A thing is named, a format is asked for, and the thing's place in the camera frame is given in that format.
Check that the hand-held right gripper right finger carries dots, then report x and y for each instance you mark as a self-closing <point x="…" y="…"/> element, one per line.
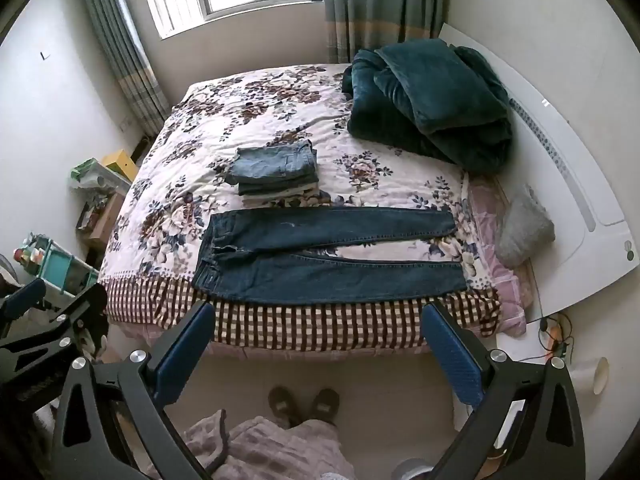
<point x="452" y="360"/>

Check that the yellow box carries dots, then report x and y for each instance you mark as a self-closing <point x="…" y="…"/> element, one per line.
<point x="121" y="164"/>

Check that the wooden nightstand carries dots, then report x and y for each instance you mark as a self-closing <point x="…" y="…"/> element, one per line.
<point x="102" y="215"/>

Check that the green and white package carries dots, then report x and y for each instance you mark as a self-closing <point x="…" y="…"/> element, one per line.
<point x="87" y="169"/>

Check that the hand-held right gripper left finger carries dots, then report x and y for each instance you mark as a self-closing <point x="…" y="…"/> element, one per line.
<point x="185" y="350"/>

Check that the grey knitted cloth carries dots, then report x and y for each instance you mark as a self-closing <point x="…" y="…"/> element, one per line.
<point x="525" y="230"/>

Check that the teal storage cart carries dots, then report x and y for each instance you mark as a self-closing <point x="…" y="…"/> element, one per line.
<point x="60" y="267"/>

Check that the folded dark grey garment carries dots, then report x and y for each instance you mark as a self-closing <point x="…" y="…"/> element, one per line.
<point x="275" y="165"/>

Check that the pink plaid pajama clothing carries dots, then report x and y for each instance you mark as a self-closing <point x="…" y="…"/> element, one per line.
<point x="270" y="452"/>

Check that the patterned brown white tablecloth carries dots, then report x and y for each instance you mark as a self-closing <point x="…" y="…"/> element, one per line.
<point x="200" y="125"/>

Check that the dark blue jeans pants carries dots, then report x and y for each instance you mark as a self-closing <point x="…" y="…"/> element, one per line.
<point x="300" y="270"/>

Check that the striped grey-green curtain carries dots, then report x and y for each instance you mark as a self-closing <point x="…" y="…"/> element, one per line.
<point x="125" y="45"/>
<point x="380" y="5"/>

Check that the dark teal plush blanket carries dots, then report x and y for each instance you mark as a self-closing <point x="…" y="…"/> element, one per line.
<point x="430" y="95"/>

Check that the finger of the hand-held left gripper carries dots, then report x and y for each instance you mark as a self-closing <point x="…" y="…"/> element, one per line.
<point x="65" y="317"/>
<point x="24" y="300"/>

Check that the brown slipper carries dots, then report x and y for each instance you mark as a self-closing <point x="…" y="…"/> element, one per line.
<point x="325" y="406"/>
<point x="284" y="405"/>

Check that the white headboard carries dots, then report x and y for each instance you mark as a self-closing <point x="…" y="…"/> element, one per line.
<point x="565" y="125"/>

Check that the pink quilted mattress pad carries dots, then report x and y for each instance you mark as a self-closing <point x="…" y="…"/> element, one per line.
<point x="492" y="200"/>

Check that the white paper cup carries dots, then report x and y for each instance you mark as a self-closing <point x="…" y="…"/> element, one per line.
<point x="592" y="377"/>

